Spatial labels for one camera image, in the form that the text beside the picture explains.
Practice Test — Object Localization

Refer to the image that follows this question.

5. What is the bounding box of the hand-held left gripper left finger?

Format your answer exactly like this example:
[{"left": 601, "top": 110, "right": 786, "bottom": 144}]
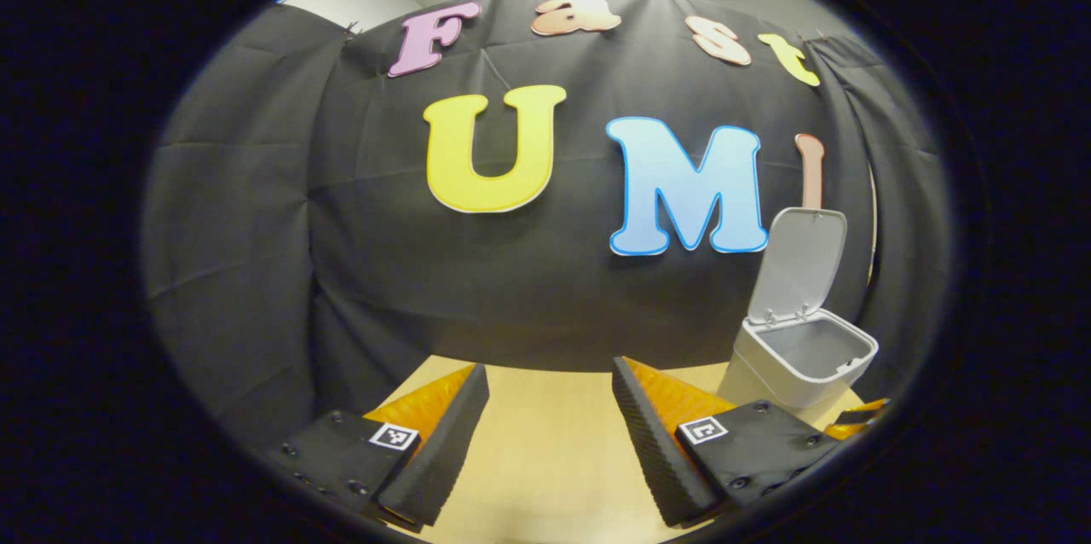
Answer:
[{"left": 260, "top": 363, "right": 491, "bottom": 533}]

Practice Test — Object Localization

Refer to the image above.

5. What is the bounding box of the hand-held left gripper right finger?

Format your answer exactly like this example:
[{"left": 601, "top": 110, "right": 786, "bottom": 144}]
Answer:
[{"left": 611, "top": 356, "right": 840, "bottom": 529}]

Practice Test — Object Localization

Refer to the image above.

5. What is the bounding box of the white desktop garbage bin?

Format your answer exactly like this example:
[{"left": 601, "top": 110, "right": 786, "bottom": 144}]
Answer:
[{"left": 716, "top": 207, "right": 880, "bottom": 414}]

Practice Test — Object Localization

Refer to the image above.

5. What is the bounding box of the wooden desktop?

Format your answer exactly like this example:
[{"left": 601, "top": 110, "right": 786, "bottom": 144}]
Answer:
[{"left": 375, "top": 355, "right": 870, "bottom": 543}]

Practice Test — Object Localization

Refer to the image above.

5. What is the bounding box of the black backdrop cloth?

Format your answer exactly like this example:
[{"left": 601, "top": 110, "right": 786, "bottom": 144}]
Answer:
[{"left": 141, "top": 0, "right": 951, "bottom": 444}]

